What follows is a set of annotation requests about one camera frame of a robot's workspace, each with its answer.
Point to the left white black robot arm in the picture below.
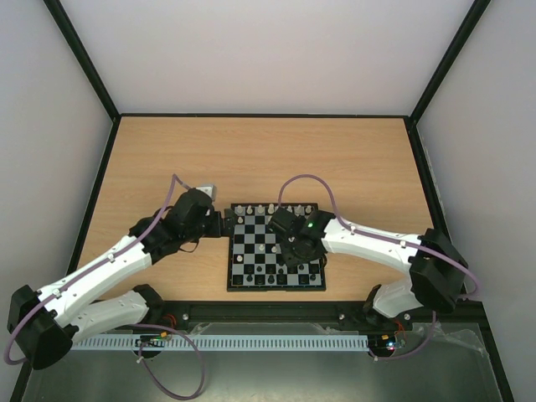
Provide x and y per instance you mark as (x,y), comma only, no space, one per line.
(46,323)

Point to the light blue cable duct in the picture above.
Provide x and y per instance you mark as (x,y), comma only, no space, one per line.
(226,343)

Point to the black and silver chessboard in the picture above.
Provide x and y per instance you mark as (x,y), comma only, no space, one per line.
(264,271)

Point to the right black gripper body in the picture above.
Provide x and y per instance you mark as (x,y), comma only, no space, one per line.
(283,255)

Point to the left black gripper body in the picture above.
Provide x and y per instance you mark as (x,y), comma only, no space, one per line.
(228,229)

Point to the black frame posts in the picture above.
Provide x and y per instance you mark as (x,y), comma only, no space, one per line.
(470,21)

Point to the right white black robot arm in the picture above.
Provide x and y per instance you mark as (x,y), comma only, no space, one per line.
(433,269)

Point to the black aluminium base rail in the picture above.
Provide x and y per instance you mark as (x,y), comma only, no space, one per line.
(344,315)

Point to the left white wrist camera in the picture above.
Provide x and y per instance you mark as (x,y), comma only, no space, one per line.
(209,189)

